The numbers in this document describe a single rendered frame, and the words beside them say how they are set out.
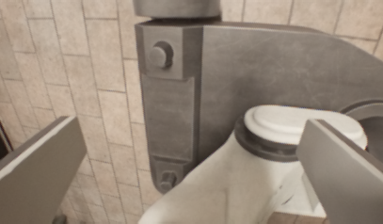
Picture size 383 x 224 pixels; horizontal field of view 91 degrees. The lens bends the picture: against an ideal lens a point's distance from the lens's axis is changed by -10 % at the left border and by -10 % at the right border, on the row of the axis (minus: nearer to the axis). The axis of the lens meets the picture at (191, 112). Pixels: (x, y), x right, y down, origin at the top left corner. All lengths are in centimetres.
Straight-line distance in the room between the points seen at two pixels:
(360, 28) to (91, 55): 81
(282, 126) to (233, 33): 21
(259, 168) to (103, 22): 61
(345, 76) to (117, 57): 64
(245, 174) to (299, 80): 26
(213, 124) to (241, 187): 26
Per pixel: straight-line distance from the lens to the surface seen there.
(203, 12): 45
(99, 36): 76
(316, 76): 50
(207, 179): 30
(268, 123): 36
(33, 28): 94
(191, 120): 50
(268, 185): 31
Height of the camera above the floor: 61
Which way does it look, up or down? 59 degrees down
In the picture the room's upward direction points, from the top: 157 degrees counter-clockwise
